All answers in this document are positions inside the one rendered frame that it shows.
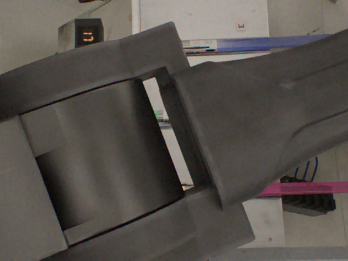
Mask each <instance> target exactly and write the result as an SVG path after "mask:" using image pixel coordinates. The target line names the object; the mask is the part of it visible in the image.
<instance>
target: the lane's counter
mask: <svg viewBox="0 0 348 261"><path fill-rule="evenodd" d="M96 43H99V26H77V45H89V44H96Z"/></svg>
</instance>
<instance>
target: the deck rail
mask: <svg viewBox="0 0 348 261"><path fill-rule="evenodd" d="M213 261H348V246H308V247H294V246H291V247H273V248H235V249H232V250H230V251H227V252H225V253H223V254H220V255H218V256H216V257H213Z"/></svg>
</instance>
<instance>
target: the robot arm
mask: <svg viewBox="0 0 348 261"><path fill-rule="evenodd" d="M154 77H155V78H156V81H157V84H158V86H159V91H160V95H161V101H162V104H163V106H164V108H165V111H166V114H167V116H168V119H169V121H170V124H171V127H172V129H173V133H174V134H175V137H176V140H177V142H178V145H179V147H180V150H181V153H182V155H183V158H184V161H185V163H186V166H187V169H188V171H189V173H190V176H191V178H192V181H193V184H194V187H191V188H189V189H186V190H184V189H183V186H182V184H181V181H180V178H179V176H178V173H177V171H176V168H175V166H174V163H173V161H172V158H171V155H170V153H169V150H168V148H167V145H166V142H165V140H164V137H163V135H162V132H161V128H160V125H159V123H158V120H157V118H156V115H155V112H154V110H153V106H152V105H151V102H150V100H149V97H148V94H147V92H146V89H145V86H144V84H143V81H146V80H149V79H151V78H154ZM346 142H348V28H347V29H345V30H343V31H339V32H336V33H334V34H331V35H329V36H326V37H322V38H321V39H319V40H316V41H313V42H310V43H306V44H304V45H299V46H297V47H293V48H288V49H285V50H283V51H279V52H276V53H270V54H267V55H262V56H255V57H250V58H243V59H234V60H229V61H217V62H214V61H204V62H201V63H199V64H196V65H194V66H191V65H190V63H189V60H188V58H187V56H186V53H185V50H184V48H183V45H182V43H181V40H180V37H179V35H178V32H177V30H176V27H175V24H174V22H172V21H170V22H168V23H165V24H162V25H159V26H156V27H154V28H151V29H148V30H146V31H143V32H140V33H135V34H133V35H130V36H127V37H124V38H122V39H116V40H108V41H104V42H99V43H94V44H91V45H86V46H84V47H79V48H75V49H73V50H69V51H65V52H61V53H57V54H55V55H51V56H48V57H46V58H43V59H40V60H38V61H34V62H31V63H29V64H27V65H24V66H21V67H18V68H16V69H14V70H11V71H9V72H6V73H3V74H1V75H0V261H206V260H208V259H211V258H213V257H216V256H218V255H220V254H223V253H225V252H227V251H230V250H232V249H235V248H237V247H239V246H242V245H244V244H246V243H249V242H252V241H254V240H255V235H254V232H253V229H252V227H251V224H250V222H249V219H248V216H247V214H246V211H245V209H244V206H243V202H245V201H248V200H250V199H253V198H255V197H258V196H260V195H261V193H262V192H263V191H264V190H265V189H266V188H267V187H268V186H270V185H271V184H273V183H274V182H275V181H277V180H278V179H280V178H282V177H283V176H284V175H286V174H287V173H289V172H291V171H292V170H293V169H295V168H297V167H299V166H301V165H302V164H304V163H305V162H307V161H309V160H311V159H313V158H314V157H316V156H318V155H320V154H323V153H325V152H327V151H329V150H331V149H333V148H335V147H337V146H339V145H342V144H344V143H346Z"/></svg>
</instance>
